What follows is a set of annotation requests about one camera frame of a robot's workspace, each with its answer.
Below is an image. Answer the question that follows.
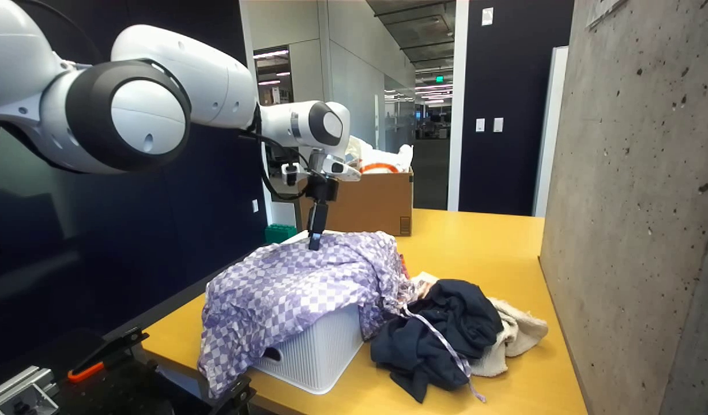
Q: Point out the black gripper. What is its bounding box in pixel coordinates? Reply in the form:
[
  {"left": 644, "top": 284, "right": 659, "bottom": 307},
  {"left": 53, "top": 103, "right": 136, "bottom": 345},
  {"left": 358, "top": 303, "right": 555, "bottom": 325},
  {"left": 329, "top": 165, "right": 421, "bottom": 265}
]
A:
[{"left": 301, "top": 174, "right": 339, "bottom": 254}]

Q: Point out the purple white checkered dress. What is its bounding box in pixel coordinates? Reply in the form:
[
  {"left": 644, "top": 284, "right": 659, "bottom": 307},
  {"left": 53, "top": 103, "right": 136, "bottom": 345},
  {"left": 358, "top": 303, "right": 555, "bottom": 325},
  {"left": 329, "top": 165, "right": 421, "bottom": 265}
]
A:
[{"left": 195, "top": 229, "right": 417, "bottom": 403}]

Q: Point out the white plastic basket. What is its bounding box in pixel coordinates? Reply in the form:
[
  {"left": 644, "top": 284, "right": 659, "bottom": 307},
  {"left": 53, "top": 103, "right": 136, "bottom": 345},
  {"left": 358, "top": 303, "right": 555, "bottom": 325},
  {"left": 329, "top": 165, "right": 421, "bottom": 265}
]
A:
[{"left": 252, "top": 302, "right": 367, "bottom": 398}]

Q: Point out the teal object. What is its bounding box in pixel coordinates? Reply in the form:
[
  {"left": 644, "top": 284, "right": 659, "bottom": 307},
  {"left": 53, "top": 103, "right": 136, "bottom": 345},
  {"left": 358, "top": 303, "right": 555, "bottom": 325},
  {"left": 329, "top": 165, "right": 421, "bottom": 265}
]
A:
[{"left": 262, "top": 222, "right": 301, "bottom": 249}]

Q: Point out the brown cardboard box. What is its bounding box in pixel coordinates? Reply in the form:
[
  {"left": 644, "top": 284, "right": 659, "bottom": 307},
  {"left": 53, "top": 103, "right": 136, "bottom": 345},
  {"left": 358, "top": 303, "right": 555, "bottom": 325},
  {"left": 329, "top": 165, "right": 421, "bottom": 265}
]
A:
[{"left": 295, "top": 169, "right": 417, "bottom": 238}]

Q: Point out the dark navy garment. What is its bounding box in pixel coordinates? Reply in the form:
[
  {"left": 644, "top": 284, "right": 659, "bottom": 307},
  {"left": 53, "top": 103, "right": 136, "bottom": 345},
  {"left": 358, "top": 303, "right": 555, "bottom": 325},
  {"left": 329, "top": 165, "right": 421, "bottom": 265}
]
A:
[{"left": 369, "top": 276, "right": 508, "bottom": 406}]

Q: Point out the orange black bar clamp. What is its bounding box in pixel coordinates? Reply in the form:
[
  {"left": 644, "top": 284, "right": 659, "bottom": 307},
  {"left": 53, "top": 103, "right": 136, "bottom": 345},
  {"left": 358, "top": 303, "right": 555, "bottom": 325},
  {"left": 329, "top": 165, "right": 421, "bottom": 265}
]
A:
[
  {"left": 61, "top": 330, "right": 152, "bottom": 390},
  {"left": 221, "top": 378, "right": 257, "bottom": 415}
]

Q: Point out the beige garment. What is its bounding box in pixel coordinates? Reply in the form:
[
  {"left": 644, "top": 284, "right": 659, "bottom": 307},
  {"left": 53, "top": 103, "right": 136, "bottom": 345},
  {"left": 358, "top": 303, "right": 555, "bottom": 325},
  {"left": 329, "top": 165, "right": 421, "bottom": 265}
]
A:
[{"left": 407, "top": 270, "right": 550, "bottom": 380}]

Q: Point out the black perforated breadboard plate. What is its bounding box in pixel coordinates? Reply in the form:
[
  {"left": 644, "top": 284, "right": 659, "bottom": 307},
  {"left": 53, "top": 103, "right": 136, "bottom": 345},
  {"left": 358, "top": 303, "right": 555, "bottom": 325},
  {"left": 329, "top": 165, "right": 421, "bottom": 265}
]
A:
[{"left": 56, "top": 340, "right": 217, "bottom": 415}]

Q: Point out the white leaning panel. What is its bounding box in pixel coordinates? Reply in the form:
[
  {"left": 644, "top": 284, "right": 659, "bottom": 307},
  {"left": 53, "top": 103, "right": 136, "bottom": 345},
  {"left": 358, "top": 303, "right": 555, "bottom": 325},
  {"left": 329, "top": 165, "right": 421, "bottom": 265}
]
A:
[{"left": 531, "top": 44, "right": 571, "bottom": 219}]

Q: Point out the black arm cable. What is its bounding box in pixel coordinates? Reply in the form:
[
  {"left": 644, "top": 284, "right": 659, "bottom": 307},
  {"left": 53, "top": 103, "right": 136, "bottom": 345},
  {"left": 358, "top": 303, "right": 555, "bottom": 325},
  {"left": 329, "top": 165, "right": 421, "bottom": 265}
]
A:
[{"left": 256, "top": 129, "right": 312, "bottom": 204}]

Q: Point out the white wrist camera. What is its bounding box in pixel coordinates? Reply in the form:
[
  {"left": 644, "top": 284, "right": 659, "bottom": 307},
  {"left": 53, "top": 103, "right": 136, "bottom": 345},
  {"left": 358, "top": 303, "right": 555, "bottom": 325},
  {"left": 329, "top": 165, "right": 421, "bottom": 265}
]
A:
[{"left": 276, "top": 159, "right": 308, "bottom": 189}]

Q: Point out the orange ring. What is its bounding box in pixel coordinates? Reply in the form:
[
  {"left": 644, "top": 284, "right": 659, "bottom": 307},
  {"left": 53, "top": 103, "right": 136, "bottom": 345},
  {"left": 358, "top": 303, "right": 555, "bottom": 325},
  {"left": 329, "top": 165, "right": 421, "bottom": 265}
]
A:
[{"left": 359, "top": 161, "right": 400, "bottom": 177}]

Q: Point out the thin lavender fabric strap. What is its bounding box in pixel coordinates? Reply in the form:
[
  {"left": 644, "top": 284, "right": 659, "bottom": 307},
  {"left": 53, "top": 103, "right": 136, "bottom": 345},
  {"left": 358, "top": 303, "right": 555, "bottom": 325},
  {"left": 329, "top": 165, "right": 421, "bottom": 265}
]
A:
[{"left": 395, "top": 302, "right": 488, "bottom": 406}]

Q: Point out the white door frame post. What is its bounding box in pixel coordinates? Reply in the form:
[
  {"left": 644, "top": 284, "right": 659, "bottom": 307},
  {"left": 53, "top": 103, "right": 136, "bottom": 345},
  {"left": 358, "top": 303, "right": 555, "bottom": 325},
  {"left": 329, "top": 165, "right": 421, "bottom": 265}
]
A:
[{"left": 442, "top": 0, "right": 473, "bottom": 214}]

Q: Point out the aluminium profile rail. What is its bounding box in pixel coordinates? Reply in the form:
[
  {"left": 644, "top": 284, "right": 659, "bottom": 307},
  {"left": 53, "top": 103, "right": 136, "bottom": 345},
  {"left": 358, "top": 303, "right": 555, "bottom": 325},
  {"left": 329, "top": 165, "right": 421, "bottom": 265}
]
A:
[{"left": 0, "top": 365, "right": 59, "bottom": 415}]

